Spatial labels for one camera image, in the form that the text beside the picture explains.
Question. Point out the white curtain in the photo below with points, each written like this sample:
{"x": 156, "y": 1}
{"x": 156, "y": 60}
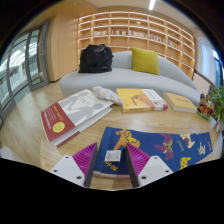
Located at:
{"x": 206, "y": 60}

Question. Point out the yellow cushion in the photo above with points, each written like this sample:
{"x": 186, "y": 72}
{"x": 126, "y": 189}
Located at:
{"x": 145, "y": 61}

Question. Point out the wooden shelf unit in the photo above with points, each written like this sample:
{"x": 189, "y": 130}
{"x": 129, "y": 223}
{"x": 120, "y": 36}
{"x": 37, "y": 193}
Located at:
{"x": 120, "y": 31}

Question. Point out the red and white book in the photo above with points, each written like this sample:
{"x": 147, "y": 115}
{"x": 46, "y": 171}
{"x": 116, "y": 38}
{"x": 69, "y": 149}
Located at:
{"x": 75, "y": 111}

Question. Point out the black bag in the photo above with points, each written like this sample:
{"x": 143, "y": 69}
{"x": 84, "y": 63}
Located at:
{"x": 96, "y": 58}

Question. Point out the yellow and orange book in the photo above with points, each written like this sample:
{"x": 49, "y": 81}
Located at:
{"x": 136, "y": 99}

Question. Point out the glass door with grey frame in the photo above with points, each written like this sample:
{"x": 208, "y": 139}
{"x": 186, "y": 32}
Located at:
{"x": 23, "y": 63}

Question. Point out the green potted plant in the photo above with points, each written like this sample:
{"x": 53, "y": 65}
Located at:
{"x": 218, "y": 100}

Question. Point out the plain yellow book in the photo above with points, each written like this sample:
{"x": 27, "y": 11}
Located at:
{"x": 180, "y": 101}

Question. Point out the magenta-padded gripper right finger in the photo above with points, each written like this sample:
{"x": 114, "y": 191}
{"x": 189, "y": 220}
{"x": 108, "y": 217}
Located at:
{"x": 154, "y": 168}

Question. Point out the dark-framed window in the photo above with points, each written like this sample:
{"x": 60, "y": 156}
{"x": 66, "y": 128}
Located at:
{"x": 217, "y": 70}

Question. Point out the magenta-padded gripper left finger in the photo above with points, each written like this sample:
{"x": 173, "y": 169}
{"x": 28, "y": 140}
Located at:
{"x": 68, "y": 168}

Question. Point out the long ceiling light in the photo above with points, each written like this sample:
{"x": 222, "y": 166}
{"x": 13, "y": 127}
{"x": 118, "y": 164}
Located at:
{"x": 152, "y": 4}

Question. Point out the grey curved sofa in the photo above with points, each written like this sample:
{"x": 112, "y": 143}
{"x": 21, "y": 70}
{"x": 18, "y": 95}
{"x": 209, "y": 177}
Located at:
{"x": 126, "y": 78}

